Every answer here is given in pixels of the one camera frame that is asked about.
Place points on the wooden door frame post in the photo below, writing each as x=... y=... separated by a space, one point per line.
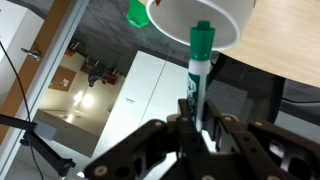
x=36 y=40

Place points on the white mug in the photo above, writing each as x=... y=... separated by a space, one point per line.
x=230 y=13

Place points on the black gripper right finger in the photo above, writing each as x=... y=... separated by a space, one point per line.
x=240 y=146

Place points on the black mesh office chair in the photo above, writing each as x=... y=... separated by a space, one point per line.
x=253 y=96

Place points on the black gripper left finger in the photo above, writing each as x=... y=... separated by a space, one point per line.
x=190 y=143

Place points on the tall white cabinet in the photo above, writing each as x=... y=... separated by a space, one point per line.
x=146 y=100

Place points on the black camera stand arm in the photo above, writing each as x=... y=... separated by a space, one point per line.
x=50 y=155

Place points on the green whiteboard marker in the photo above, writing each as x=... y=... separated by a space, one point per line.
x=200 y=73

